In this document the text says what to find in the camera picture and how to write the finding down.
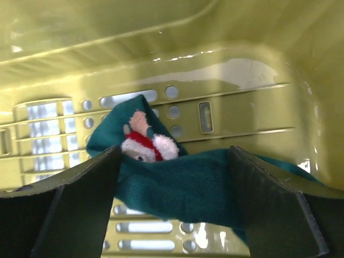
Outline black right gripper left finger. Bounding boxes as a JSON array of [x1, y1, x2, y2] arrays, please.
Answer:
[[1, 147, 122, 257]]

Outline dark green socks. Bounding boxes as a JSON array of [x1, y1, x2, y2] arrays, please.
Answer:
[[85, 94, 323, 245]]

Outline olive green plastic bin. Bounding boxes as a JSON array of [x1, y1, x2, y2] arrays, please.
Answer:
[[1, 1, 343, 257]]

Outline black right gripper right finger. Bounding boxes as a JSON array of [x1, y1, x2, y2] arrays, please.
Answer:
[[228, 146, 343, 257]]

